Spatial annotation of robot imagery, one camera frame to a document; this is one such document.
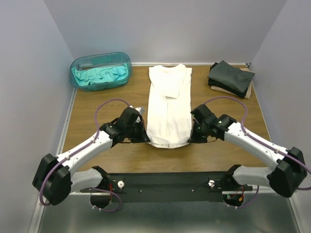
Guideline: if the white printed t shirt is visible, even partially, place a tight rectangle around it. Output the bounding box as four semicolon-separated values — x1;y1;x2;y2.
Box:
146;64;192;149

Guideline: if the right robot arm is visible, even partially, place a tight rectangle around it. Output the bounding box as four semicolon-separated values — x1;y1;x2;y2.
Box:
188;104;307;198

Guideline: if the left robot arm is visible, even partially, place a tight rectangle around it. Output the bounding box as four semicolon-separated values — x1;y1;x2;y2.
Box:
32;106;150;205

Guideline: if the folded grey-green t shirt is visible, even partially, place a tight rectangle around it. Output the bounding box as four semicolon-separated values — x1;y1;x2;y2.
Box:
207;61;255;98

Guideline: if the teal t shirt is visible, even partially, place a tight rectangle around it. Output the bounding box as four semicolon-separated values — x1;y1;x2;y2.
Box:
71;64;129;86

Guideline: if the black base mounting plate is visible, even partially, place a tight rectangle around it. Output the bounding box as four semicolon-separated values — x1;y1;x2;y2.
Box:
90;171;253;210

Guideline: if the teal plastic bin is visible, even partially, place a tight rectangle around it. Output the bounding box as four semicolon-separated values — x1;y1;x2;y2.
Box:
69;52;133;92

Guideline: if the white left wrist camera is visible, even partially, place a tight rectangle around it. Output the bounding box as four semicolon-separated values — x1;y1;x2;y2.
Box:
130;105;145;115

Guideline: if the aluminium frame rail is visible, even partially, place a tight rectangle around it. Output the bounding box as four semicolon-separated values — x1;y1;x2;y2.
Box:
28;196;45;233

